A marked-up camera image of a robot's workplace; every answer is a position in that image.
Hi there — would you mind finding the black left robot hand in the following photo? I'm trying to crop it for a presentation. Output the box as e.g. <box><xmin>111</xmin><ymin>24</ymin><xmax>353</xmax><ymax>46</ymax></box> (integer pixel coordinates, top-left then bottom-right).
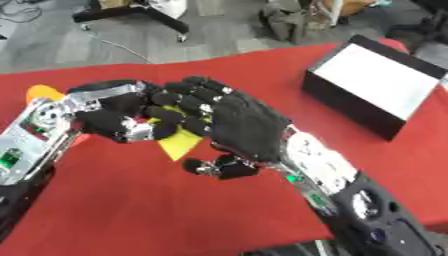
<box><xmin>66</xmin><ymin>79</ymin><xmax>186</xmax><ymax>144</ymax></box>

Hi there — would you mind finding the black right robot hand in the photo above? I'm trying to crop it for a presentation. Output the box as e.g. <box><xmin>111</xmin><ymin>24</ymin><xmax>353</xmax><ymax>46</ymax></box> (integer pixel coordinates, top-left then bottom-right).
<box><xmin>162</xmin><ymin>75</ymin><xmax>294</xmax><ymax>181</ymax></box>

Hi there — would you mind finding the white cable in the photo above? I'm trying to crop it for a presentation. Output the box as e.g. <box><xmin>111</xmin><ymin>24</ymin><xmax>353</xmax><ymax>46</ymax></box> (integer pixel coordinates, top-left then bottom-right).
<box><xmin>85</xmin><ymin>31</ymin><xmax>156</xmax><ymax>65</ymax></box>

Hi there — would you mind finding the grey bag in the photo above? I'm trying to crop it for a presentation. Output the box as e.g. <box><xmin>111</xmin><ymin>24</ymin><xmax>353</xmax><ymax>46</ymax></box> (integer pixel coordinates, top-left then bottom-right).
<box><xmin>257</xmin><ymin>1</ymin><xmax>314</xmax><ymax>44</ymax></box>

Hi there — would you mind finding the orange round toy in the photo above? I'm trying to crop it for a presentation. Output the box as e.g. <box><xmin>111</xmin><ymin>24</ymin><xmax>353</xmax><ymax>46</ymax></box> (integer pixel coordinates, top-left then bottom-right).
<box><xmin>24</xmin><ymin>84</ymin><xmax>67</xmax><ymax>105</ymax></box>

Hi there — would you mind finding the black box white inside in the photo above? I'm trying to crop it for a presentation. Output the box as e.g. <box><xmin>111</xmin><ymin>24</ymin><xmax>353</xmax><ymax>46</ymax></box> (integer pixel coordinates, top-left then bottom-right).
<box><xmin>301</xmin><ymin>34</ymin><xmax>448</xmax><ymax>142</ymax></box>

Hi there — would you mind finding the black wheeled chair base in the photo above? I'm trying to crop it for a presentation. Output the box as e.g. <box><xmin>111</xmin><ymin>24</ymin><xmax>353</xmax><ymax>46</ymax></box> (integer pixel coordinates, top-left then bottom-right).
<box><xmin>71</xmin><ymin>0</ymin><xmax>193</xmax><ymax>44</ymax></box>

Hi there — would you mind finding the yellow block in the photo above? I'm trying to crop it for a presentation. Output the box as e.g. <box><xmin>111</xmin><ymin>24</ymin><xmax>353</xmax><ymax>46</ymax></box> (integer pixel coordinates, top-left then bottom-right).
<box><xmin>145</xmin><ymin>105</ymin><xmax>214</xmax><ymax>162</ymax></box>

